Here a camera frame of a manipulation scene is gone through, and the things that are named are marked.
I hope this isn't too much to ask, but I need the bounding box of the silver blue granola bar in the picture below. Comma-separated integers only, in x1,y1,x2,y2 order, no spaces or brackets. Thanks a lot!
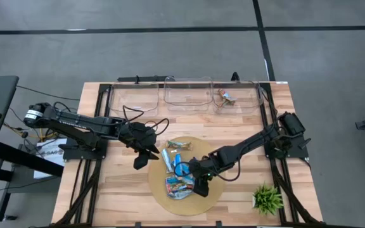
160,148,174,174

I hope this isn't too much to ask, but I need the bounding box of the green brown granola bar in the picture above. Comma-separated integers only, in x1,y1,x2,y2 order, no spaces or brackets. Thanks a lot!
165,140,193,152

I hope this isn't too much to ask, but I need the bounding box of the black desk leg frame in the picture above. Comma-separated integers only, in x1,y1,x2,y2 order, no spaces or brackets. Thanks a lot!
0,141,65,222

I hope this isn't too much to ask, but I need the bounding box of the black aluminium extrusion frame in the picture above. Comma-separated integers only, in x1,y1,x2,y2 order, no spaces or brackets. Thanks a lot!
258,82,326,227
54,82,113,227

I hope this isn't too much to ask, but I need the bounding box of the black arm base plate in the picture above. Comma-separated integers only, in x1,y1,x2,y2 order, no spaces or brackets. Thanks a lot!
264,136,312,159
58,137,109,161

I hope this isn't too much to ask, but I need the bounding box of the small green potted plant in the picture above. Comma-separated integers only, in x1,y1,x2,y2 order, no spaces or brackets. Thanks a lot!
252,184,284,216

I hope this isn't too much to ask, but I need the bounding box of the black floor cable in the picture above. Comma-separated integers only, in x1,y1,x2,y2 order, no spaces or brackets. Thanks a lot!
16,84,81,101

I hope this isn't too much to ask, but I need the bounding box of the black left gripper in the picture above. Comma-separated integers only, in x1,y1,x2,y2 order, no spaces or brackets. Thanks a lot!
124,121,161,171

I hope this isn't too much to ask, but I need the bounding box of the round woven tan placemat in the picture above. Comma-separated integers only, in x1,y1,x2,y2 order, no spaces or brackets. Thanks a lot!
147,136,226,216

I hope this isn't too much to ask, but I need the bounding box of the clear plastic bin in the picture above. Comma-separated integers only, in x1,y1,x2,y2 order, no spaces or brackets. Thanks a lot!
214,81,266,114
109,82,160,117
163,75,214,112

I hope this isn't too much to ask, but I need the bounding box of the red brown granola bar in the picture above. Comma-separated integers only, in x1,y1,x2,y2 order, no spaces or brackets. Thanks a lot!
217,88,238,108

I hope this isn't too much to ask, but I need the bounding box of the black mounting bar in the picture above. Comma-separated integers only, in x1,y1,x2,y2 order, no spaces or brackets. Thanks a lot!
117,75,170,83

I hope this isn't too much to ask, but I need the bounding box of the white printed paper sheet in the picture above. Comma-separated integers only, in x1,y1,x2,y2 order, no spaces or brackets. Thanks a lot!
32,138,68,180

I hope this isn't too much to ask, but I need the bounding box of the red green granola bar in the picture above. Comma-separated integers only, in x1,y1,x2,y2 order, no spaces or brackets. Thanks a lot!
166,182,195,194

